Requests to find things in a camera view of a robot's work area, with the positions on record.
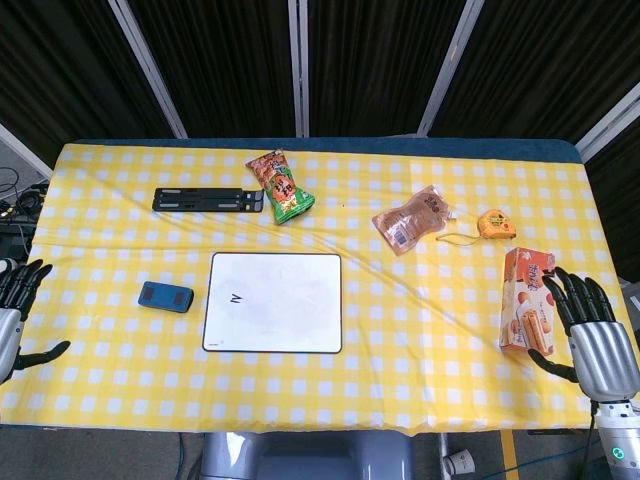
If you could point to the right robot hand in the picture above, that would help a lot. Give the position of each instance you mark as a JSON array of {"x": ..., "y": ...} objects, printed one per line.
[{"x": 597, "y": 345}]

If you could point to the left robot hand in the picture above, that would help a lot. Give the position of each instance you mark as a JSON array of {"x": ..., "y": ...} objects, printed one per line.
[{"x": 11, "y": 320}]

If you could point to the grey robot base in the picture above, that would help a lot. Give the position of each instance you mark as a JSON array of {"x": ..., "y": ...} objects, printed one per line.
[{"x": 305, "y": 456}]

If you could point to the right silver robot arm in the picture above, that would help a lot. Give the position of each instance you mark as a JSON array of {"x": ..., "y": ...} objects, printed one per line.
[{"x": 619, "y": 440}]

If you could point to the white rectangular board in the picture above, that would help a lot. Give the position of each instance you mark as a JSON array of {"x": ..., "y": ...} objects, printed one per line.
[{"x": 273, "y": 303}]

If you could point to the orange biscuit box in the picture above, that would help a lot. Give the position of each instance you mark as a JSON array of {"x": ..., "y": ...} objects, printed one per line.
[{"x": 529, "y": 305}]

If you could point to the orange tape measure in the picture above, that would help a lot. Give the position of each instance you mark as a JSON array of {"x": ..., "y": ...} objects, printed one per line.
[{"x": 495, "y": 223}]

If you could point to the brown snack pouch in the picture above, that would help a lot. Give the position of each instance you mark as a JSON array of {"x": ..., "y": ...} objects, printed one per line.
[{"x": 414, "y": 219}]

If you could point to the yellow checkered tablecloth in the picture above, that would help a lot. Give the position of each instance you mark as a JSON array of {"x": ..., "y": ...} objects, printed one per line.
[{"x": 320, "y": 285}]

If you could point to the orange green snack bag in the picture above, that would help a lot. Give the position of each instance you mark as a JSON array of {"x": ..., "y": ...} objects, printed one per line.
[{"x": 281, "y": 187}]

